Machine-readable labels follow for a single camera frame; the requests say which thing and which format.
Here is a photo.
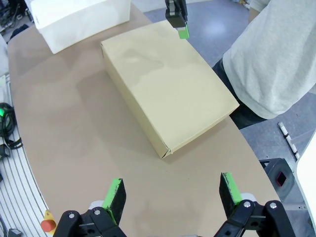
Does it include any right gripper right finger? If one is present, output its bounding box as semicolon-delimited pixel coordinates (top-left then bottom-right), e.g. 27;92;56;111
214;172;297;237

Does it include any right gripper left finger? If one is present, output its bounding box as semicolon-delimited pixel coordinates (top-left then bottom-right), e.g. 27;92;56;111
53;177;129;237

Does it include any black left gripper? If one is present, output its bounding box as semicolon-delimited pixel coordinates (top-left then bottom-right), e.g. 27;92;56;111
164;0;191;40

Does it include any tan cardboard shoe box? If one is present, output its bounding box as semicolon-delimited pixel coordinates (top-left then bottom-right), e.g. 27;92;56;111
100;19;240;160

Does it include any yellow emergency stop button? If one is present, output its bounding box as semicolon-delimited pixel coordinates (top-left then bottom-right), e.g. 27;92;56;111
40;209;57;233

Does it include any white panel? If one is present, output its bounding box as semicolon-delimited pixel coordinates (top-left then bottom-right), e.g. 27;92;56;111
295;137;316;223

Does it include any white rod with black bands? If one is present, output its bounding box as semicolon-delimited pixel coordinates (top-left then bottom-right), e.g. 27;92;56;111
277;121;301;160

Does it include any person in grey sweatshirt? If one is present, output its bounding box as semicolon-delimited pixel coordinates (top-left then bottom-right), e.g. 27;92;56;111
211;0;316;130

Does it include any cluttered equipment shelf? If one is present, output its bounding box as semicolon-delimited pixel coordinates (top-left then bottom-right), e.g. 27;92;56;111
0;0;33;35

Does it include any pale metal frame bar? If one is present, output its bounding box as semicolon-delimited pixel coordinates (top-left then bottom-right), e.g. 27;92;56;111
280;198;311;212

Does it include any pale slotted base plate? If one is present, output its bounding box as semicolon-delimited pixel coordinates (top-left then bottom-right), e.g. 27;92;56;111
0;71;54;237

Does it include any black cable bundle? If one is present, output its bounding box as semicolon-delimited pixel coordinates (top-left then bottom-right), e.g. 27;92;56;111
0;102;17;139

